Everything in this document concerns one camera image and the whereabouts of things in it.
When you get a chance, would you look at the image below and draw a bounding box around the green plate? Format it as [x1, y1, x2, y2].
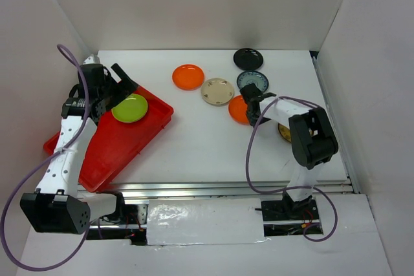
[111, 93, 149, 123]

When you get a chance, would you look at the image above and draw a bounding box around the orange plate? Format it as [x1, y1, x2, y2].
[172, 64, 204, 90]
[228, 95, 249, 125]

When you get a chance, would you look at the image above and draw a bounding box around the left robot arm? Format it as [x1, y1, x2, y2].
[20, 63, 138, 234]

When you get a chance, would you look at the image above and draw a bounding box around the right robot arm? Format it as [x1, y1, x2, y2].
[240, 83, 339, 219]

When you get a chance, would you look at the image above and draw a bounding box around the red plastic bin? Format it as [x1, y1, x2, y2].
[43, 83, 175, 193]

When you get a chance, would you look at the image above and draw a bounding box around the blue white patterned plate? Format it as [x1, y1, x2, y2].
[236, 70, 269, 92]

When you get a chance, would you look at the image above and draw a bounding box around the beige plate with motifs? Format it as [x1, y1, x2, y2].
[201, 78, 235, 106]

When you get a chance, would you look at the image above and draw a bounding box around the black plate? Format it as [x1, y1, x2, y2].
[233, 48, 264, 71]

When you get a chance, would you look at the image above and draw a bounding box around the yellow brown patterned plate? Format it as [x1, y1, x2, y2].
[278, 123, 291, 143]

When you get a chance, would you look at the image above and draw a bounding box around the white foil cover sheet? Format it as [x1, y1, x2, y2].
[146, 198, 265, 246]

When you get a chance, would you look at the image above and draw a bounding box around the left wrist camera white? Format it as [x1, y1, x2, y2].
[83, 54, 101, 65]

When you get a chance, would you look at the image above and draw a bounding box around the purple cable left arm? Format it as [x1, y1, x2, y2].
[0, 43, 101, 272]

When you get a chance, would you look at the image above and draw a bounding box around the aluminium rail front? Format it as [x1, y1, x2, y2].
[109, 182, 353, 200]

